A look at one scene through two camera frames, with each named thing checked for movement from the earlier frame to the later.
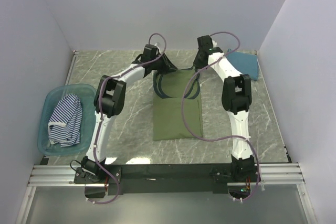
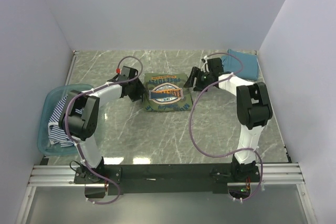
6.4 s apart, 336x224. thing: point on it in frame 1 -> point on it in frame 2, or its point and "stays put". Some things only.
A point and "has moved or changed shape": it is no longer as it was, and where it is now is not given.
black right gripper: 197,64 -> 196,72
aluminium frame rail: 64,176 stays put
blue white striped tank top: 64,126 stays put
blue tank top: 247,63 stays put
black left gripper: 168,66 -> 140,91
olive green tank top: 177,111 has moved or changed shape
